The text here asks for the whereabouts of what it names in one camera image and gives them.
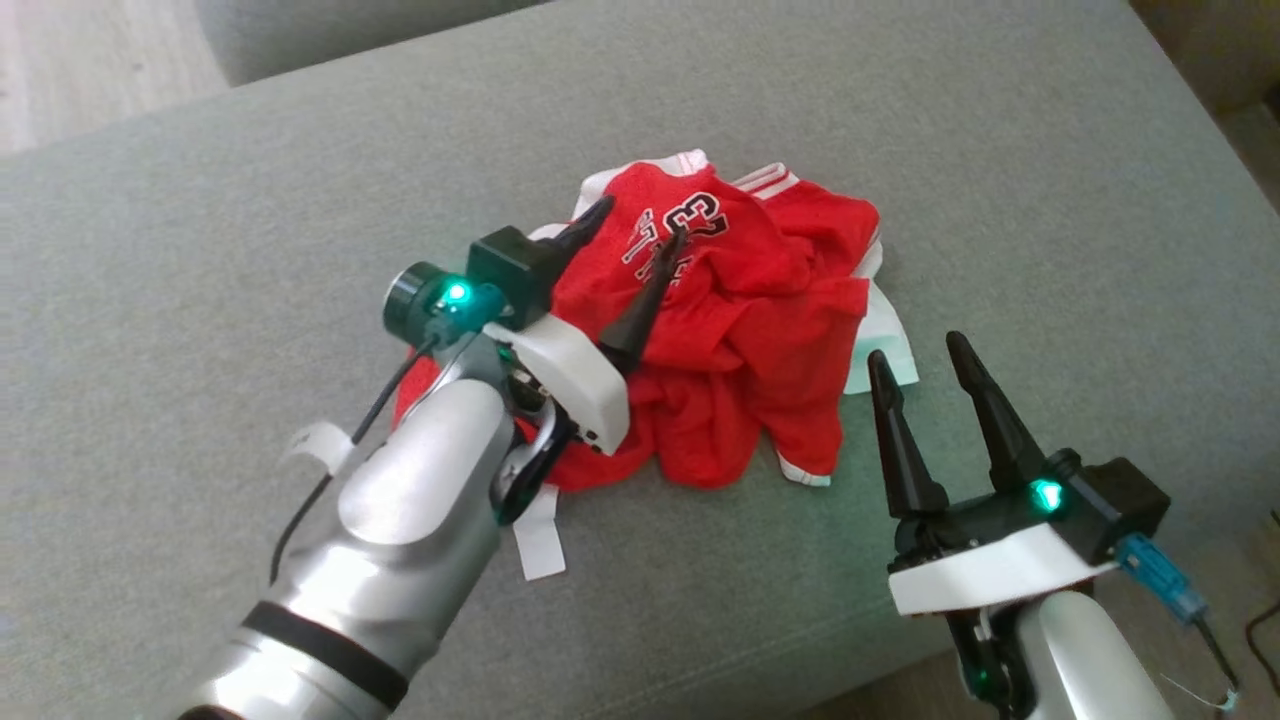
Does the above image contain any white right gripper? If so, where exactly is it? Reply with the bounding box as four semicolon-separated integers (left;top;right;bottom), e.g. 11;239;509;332
866;331;1118;617

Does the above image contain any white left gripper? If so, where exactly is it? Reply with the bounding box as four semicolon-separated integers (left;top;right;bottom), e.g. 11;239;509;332
485;195;690;457

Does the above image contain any red basketball jersey white trim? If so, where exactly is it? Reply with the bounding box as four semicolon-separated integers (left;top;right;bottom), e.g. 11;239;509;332
395;150;919;493

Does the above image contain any grey fabric sofa section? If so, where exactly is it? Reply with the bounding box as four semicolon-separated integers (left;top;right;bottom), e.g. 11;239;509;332
195;0;551;88

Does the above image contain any grey fabric sofa seat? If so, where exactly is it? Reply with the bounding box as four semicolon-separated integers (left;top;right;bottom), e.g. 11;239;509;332
0;0;1280;720

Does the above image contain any right camera cable blue plug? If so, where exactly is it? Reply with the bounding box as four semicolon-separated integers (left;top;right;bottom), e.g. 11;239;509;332
1115;533;1246;713

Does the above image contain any white cable label tag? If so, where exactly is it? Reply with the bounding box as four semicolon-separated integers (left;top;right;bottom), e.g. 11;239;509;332
512;484;567;582
283;421;353;477

